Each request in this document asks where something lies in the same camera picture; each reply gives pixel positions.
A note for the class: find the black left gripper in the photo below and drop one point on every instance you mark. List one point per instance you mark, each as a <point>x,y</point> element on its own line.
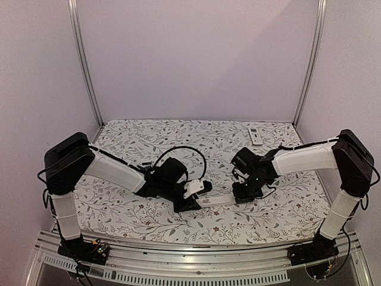
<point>187,206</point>

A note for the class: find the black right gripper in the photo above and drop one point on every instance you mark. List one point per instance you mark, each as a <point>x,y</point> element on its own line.
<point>240,198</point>

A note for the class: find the white air conditioner remote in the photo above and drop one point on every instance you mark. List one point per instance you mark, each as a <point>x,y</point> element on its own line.
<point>255,136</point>

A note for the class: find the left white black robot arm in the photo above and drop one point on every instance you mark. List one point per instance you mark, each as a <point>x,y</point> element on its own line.
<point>74,157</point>

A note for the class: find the floral patterned table mat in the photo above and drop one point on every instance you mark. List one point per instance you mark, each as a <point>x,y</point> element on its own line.
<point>291,208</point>

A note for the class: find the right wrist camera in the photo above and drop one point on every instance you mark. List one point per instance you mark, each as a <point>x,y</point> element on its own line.
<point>238,172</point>

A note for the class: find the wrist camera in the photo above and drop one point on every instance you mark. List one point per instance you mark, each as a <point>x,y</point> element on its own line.
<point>196,187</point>
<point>238,172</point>

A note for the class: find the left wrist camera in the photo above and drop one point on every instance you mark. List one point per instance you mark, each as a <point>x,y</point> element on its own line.
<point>196,187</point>

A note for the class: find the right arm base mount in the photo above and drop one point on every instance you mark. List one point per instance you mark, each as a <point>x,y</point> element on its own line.
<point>320,248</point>

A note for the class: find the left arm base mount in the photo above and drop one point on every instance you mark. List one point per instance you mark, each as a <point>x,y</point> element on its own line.
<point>79,250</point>

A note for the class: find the right aluminium frame post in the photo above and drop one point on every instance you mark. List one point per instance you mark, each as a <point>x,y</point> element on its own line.
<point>317,36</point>

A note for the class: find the aluminium frame post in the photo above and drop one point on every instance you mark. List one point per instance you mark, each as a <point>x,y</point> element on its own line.
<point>80,46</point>
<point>317,36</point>

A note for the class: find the left aluminium frame post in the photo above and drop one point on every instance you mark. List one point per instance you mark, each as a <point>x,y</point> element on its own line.
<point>80,46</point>

